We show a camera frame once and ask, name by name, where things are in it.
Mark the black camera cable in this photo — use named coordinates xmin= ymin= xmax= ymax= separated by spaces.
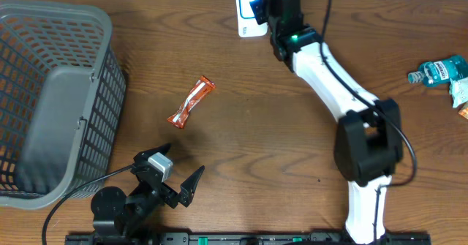
xmin=320 ymin=0 xmax=418 ymax=245
xmin=40 ymin=163 xmax=135 ymax=245

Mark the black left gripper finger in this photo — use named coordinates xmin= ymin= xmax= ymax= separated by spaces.
xmin=179 ymin=165 xmax=205 ymax=201
xmin=134 ymin=143 xmax=171 ymax=161

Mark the red brown snack bar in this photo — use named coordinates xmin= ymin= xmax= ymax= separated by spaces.
xmin=167 ymin=75 xmax=216 ymax=129

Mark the grey plastic mesh basket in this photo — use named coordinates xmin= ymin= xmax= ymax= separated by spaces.
xmin=1 ymin=0 xmax=127 ymax=210

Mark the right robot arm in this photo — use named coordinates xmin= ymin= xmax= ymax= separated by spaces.
xmin=250 ymin=0 xmax=403 ymax=244

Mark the black right camera cable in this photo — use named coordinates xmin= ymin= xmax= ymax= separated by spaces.
xmin=320 ymin=0 xmax=418 ymax=245

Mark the black left camera cable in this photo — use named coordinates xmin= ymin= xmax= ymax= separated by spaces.
xmin=40 ymin=163 xmax=135 ymax=245

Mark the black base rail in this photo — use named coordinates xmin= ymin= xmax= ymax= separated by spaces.
xmin=64 ymin=231 xmax=432 ymax=245

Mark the orange tissue pack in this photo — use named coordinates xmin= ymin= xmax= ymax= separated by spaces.
xmin=458 ymin=102 xmax=468 ymax=119

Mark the white barcode scanner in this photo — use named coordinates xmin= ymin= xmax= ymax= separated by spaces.
xmin=235 ymin=0 xmax=268 ymax=38

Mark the teal mouthwash bottle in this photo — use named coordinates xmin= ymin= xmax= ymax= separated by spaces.
xmin=407 ymin=55 xmax=467 ymax=88

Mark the light green wipes packet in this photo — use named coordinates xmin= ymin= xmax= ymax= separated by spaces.
xmin=449 ymin=78 xmax=467 ymax=108

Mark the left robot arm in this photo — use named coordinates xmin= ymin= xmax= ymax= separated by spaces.
xmin=91 ymin=143 xmax=205 ymax=244

